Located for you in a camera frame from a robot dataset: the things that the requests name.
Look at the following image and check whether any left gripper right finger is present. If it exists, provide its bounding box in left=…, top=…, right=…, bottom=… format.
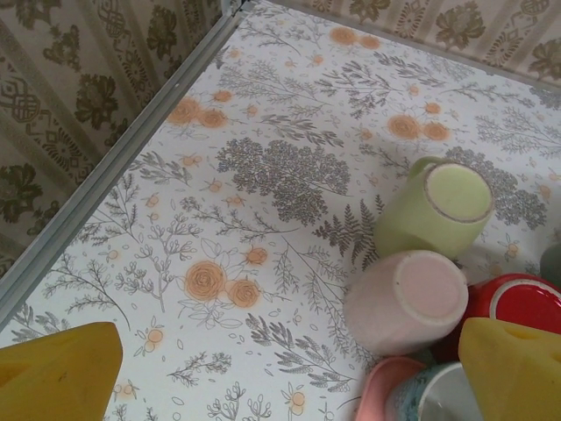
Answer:
left=458, top=318, right=561, bottom=421

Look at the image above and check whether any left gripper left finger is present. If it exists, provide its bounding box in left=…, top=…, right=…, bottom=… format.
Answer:
left=0, top=322, right=124, bottom=421

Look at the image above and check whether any teal mug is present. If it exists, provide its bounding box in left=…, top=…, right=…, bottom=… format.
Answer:
left=385, top=361, right=487, bottom=421

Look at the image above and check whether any yellow-green mug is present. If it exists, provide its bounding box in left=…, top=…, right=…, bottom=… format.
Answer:
left=372, top=155, right=495, bottom=260

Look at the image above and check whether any red mug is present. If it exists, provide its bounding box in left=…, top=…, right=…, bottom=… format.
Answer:
left=431, top=272, right=561, bottom=365

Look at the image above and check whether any pale pink mug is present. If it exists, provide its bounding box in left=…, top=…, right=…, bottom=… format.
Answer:
left=343, top=249, right=470, bottom=356

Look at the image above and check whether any salmon pink tray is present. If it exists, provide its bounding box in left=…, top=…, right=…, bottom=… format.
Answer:
left=359, top=355, right=429, bottom=421

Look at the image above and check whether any aluminium table edge rail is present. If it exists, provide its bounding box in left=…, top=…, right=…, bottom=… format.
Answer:
left=0, top=4, right=246, bottom=317

